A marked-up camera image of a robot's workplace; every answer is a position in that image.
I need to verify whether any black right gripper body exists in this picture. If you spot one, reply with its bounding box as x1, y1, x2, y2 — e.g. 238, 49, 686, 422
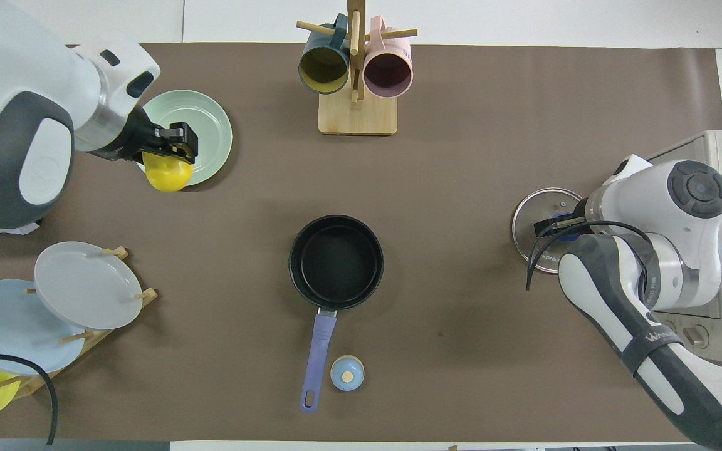
558, 198, 589, 236

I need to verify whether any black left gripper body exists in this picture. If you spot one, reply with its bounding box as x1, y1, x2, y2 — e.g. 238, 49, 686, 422
105, 111, 177, 162

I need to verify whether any glass lid blue knob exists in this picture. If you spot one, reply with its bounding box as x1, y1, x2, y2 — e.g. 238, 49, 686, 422
511, 187, 587, 274

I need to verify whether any yellow potato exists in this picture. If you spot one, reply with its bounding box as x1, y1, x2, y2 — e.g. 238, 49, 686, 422
144, 150, 194, 192

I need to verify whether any green plate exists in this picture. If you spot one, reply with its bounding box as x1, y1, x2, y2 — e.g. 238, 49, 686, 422
135, 90, 233, 187

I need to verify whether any grey plate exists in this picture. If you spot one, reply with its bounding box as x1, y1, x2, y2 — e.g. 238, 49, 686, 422
34, 241, 144, 331

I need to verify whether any light blue plate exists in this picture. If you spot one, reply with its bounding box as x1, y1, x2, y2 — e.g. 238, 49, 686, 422
0, 279, 86, 376

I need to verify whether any wooden plate rack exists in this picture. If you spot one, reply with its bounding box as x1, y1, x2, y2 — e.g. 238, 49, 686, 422
0, 246, 159, 400

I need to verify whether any brown table mat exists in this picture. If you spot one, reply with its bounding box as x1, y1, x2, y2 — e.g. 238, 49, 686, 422
0, 43, 722, 442

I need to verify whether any white crumpled paper sheet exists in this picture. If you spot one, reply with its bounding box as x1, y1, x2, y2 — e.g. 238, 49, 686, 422
0, 219, 40, 236

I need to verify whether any dark blue mug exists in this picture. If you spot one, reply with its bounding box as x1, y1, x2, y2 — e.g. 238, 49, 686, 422
298, 14, 352, 95

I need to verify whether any wooden mug tree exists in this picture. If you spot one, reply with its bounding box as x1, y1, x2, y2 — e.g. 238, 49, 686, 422
296, 0, 418, 136

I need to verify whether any pink mug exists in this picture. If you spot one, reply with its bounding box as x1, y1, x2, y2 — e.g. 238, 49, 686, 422
363, 16, 414, 99

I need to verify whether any black pot purple handle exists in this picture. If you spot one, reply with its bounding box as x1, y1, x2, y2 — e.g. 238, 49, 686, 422
288, 215, 385, 413

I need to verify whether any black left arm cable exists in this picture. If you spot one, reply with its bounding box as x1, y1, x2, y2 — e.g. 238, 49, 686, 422
0, 351, 60, 447

